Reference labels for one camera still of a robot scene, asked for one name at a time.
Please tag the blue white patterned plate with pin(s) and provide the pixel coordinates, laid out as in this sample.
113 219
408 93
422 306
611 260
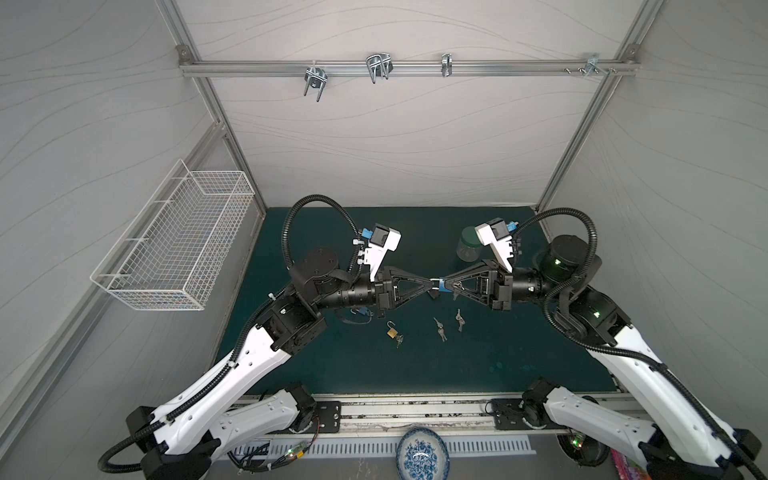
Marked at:
421 454

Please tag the silver key pair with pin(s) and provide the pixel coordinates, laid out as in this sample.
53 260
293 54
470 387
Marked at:
460 320

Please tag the aluminium top crossbar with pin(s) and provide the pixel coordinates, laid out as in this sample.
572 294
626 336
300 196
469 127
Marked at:
192 67

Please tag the metal bracket clamp right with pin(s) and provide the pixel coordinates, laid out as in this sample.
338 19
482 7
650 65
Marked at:
591 67

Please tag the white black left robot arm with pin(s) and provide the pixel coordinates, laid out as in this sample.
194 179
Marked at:
183 437

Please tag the metal u-bolt clamp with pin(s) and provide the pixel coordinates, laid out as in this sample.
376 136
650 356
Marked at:
315 78
379 65

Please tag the brass padlock with keys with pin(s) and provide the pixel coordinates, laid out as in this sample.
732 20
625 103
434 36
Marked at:
394 333

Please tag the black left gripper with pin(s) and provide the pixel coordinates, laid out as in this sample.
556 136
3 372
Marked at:
384 286

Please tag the metal U-bolt clamp middle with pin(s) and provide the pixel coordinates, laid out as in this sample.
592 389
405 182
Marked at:
379 65

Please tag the metal U-bolt clamp left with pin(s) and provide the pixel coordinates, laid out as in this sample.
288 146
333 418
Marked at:
315 78

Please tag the white wire basket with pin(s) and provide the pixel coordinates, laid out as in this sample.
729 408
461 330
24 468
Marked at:
170 255

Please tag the white slotted cable duct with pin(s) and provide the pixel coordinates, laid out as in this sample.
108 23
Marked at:
385 447

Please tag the clear jar green lid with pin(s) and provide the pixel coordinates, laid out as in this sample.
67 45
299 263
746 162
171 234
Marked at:
469 246

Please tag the metal hook clamp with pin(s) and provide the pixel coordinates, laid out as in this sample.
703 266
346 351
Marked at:
446 65

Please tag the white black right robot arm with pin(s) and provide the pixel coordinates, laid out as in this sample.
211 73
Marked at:
681 438

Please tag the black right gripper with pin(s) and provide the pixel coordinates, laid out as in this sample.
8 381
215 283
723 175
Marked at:
500 288

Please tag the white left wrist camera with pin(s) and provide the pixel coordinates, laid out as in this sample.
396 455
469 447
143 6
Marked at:
375 244

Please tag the blue padlock with keys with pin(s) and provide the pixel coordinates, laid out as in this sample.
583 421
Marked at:
448 285

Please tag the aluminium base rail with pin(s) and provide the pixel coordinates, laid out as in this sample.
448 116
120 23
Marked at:
389 416

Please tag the pink Fox's candy bag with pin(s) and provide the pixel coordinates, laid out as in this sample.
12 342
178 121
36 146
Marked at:
627 469

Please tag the small blue padlock left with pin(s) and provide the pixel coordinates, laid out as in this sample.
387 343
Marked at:
359 316

